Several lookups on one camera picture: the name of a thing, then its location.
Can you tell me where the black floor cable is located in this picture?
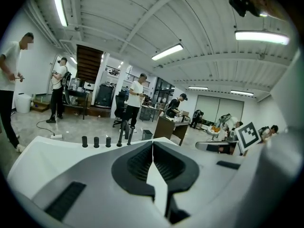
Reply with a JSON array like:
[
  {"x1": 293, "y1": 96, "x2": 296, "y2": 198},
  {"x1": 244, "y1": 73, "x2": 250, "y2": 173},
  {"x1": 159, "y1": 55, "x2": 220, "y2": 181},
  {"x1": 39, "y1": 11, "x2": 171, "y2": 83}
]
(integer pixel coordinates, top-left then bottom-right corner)
[{"x1": 36, "y1": 119, "x2": 56, "y2": 136}]

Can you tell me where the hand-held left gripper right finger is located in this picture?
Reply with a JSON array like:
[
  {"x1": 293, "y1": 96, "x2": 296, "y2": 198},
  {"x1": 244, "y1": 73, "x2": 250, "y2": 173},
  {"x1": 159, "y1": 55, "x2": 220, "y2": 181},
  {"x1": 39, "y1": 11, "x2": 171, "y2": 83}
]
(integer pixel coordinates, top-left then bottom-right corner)
[{"x1": 153, "y1": 142, "x2": 200, "y2": 220}]

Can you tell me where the black office chair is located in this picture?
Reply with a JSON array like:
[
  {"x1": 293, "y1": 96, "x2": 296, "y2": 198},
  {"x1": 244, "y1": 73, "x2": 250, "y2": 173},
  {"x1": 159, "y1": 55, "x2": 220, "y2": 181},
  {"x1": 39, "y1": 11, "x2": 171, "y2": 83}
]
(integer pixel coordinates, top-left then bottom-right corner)
[{"x1": 112, "y1": 90, "x2": 129, "y2": 128}]

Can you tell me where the brown wooden desk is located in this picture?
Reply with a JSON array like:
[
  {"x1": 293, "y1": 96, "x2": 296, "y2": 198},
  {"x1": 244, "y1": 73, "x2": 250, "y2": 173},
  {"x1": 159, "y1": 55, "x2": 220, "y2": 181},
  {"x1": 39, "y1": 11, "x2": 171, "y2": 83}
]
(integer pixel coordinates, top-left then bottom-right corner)
[{"x1": 153, "y1": 115, "x2": 190, "y2": 146}]

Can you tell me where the black work table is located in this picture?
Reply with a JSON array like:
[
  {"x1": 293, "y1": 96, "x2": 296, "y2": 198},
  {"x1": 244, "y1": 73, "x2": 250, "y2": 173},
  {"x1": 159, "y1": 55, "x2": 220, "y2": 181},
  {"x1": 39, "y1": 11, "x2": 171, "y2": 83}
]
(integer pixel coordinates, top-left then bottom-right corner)
[{"x1": 62, "y1": 89, "x2": 91, "y2": 120}]

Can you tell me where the black handheld shower head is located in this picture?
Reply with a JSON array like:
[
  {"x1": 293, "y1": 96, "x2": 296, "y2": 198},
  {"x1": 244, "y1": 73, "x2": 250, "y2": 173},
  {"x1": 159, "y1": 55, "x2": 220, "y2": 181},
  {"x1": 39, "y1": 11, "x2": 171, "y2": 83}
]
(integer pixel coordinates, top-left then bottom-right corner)
[{"x1": 126, "y1": 126, "x2": 134, "y2": 145}]

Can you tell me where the white bathtub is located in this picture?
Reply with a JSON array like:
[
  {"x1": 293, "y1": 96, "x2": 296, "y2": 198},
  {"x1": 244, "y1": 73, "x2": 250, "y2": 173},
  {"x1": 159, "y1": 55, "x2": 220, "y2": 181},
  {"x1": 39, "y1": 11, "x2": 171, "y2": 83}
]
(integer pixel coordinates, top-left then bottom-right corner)
[{"x1": 7, "y1": 135, "x2": 181, "y2": 199}]

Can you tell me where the white plastic bucket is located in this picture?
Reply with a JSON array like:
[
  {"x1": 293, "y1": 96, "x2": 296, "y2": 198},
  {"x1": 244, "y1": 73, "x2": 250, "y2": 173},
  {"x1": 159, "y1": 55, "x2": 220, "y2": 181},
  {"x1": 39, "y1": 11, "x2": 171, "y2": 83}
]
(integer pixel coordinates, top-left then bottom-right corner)
[{"x1": 15, "y1": 93, "x2": 32, "y2": 114}]

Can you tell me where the white roller blind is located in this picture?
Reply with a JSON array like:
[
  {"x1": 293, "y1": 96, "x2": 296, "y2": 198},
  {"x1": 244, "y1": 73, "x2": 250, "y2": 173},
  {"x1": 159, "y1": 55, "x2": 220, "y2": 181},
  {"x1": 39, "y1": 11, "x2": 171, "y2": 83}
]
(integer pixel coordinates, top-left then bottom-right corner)
[{"x1": 196, "y1": 95, "x2": 245, "y2": 124}]

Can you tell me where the brown wooden staircase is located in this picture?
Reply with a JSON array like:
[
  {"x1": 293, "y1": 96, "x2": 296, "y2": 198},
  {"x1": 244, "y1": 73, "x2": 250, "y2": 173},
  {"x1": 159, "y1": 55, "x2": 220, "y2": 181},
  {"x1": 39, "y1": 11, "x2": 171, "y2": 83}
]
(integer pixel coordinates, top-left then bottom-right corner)
[{"x1": 76, "y1": 44, "x2": 104, "y2": 83}]

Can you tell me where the black cabinet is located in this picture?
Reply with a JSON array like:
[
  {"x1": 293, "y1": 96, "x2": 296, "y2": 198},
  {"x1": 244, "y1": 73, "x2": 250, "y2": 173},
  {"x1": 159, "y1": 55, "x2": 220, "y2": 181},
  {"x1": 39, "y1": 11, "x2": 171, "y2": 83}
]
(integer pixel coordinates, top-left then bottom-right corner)
[{"x1": 95, "y1": 83, "x2": 115, "y2": 108}]

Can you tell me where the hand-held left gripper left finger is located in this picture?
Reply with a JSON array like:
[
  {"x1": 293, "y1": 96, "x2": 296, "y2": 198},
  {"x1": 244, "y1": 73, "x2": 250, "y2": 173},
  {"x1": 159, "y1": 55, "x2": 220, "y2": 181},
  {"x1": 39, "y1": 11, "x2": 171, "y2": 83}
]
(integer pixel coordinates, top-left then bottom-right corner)
[{"x1": 111, "y1": 142, "x2": 156, "y2": 198}]

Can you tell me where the black head-mounted camera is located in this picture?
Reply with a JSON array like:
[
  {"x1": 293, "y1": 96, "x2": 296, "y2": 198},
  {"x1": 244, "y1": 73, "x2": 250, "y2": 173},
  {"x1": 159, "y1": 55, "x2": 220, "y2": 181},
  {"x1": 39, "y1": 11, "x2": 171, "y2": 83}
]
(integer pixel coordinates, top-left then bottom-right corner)
[{"x1": 228, "y1": 0, "x2": 269, "y2": 18}]

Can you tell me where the black bathtub spout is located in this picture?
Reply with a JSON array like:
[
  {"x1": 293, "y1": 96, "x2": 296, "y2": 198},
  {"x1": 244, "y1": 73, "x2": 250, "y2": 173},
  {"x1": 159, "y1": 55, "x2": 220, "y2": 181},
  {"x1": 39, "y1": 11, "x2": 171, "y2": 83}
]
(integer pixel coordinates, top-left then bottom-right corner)
[{"x1": 116, "y1": 122, "x2": 127, "y2": 148}]

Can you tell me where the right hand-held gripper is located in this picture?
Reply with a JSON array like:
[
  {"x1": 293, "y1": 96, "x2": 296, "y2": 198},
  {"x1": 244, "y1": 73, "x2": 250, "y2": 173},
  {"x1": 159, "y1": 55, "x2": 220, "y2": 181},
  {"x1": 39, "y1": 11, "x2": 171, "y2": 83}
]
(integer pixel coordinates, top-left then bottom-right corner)
[{"x1": 195, "y1": 121, "x2": 262, "y2": 156}]

